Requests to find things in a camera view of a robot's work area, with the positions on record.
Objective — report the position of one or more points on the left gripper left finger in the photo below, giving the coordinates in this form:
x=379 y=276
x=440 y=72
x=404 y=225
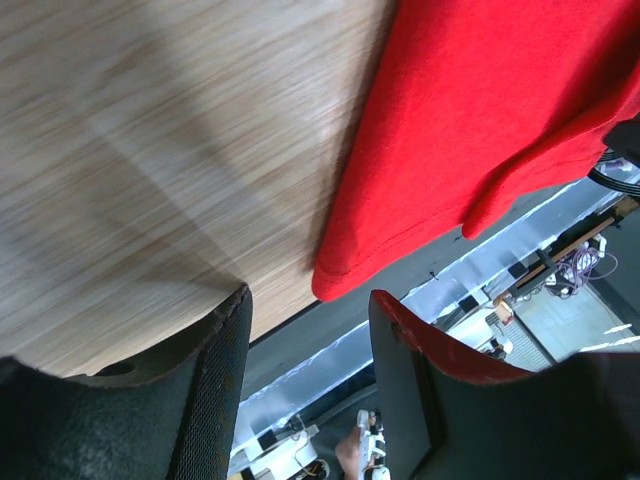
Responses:
x=168 y=412

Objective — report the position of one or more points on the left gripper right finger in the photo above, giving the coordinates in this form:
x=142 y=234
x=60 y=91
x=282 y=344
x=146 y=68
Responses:
x=452 y=412

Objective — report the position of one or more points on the red t shirt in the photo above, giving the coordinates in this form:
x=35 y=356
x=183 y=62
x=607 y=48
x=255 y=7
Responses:
x=474 y=104

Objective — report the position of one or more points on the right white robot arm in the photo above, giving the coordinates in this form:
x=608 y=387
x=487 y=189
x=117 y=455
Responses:
x=622 y=143

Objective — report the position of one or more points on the aluminium front rail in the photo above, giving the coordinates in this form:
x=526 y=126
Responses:
x=330 y=342

